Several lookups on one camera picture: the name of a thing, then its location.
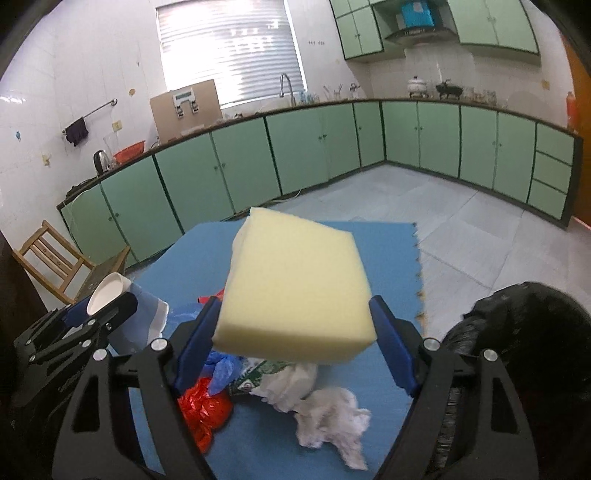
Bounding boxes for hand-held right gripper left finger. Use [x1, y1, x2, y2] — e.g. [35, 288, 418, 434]
[52, 295, 222, 480]

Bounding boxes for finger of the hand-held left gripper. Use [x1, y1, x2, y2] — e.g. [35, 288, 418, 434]
[28, 292, 138, 365]
[13, 300, 93, 352]

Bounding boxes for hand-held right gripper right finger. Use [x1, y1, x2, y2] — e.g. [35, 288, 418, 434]
[368, 295, 541, 480]

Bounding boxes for white and blue paper cup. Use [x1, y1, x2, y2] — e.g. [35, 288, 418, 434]
[87, 272, 169, 356]

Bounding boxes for green snack wrapper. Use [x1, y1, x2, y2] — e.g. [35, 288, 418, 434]
[228, 357, 296, 398]

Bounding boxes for yellow foam sponge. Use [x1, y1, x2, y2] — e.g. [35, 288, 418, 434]
[211, 207, 376, 367]

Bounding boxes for black trash bag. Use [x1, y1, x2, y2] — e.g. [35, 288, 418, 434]
[425, 281, 591, 480]

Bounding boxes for blue plastic bag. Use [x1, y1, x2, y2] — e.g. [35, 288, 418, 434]
[168, 295, 245, 395]

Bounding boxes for red plastic bag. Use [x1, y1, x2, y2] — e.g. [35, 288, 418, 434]
[178, 376, 234, 455]

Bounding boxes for wooden chair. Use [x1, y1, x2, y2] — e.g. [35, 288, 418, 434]
[13, 219, 132, 305]

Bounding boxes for blue mat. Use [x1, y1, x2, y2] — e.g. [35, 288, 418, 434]
[124, 222, 428, 480]

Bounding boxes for crumpled white tissue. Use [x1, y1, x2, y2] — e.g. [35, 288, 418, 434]
[252, 362, 319, 411]
[293, 387, 372, 472]

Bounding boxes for electric kettle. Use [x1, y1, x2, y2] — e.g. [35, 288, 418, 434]
[93, 150, 116, 176]

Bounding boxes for red plastic basin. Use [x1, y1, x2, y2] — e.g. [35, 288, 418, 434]
[113, 142, 146, 164]

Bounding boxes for dark cloth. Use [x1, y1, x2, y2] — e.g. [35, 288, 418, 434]
[65, 117, 89, 147]

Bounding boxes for cardboard box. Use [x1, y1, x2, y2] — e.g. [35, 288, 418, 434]
[149, 78, 222, 144]

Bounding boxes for green kitchen base cabinets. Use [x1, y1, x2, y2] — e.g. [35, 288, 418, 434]
[56, 99, 583, 273]

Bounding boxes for metal towel bar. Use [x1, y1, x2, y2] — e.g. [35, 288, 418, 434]
[62, 98, 118, 134]

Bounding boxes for orange door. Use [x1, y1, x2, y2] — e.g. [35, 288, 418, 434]
[561, 41, 591, 232]

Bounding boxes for metal faucet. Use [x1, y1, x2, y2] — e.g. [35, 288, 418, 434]
[279, 72, 296, 107]

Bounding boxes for window blind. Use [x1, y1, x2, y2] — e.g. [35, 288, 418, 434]
[156, 0, 308, 109]

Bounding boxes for range hood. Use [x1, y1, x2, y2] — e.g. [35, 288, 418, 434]
[372, 0, 458, 47]

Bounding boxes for green wall cabinet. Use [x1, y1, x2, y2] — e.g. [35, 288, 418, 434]
[329, 0, 386, 61]
[445, 0, 542, 57]

